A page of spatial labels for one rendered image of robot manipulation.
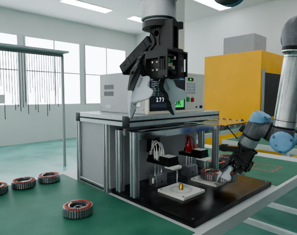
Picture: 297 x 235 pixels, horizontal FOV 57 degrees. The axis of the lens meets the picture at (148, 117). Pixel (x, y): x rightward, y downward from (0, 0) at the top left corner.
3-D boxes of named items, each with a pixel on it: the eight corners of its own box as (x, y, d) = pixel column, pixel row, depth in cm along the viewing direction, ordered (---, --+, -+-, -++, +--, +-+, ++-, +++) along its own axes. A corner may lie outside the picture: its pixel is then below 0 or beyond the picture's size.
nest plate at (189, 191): (204, 192, 122) (204, 189, 122) (183, 201, 111) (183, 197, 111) (179, 184, 132) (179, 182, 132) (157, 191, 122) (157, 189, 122)
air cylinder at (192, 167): (196, 174, 150) (196, 164, 149) (188, 176, 145) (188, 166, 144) (189, 172, 153) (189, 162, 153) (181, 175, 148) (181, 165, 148)
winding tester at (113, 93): (204, 111, 153) (204, 74, 151) (148, 114, 123) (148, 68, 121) (155, 108, 181) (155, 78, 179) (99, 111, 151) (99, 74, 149)
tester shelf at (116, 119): (218, 118, 158) (218, 110, 158) (128, 127, 112) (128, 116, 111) (163, 114, 190) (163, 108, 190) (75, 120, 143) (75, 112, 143)
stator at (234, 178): (242, 180, 125) (242, 171, 125) (228, 184, 118) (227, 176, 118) (222, 176, 134) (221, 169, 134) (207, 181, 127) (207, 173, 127)
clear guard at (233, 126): (260, 134, 139) (260, 122, 139) (237, 139, 123) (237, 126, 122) (206, 128, 163) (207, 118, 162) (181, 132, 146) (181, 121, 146)
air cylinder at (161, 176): (167, 183, 133) (167, 172, 133) (156, 187, 128) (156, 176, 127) (159, 181, 137) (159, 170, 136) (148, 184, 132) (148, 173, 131)
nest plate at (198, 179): (232, 180, 138) (232, 178, 138) (216, 187, 128) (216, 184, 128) (207, 174, 149) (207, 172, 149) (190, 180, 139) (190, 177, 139)
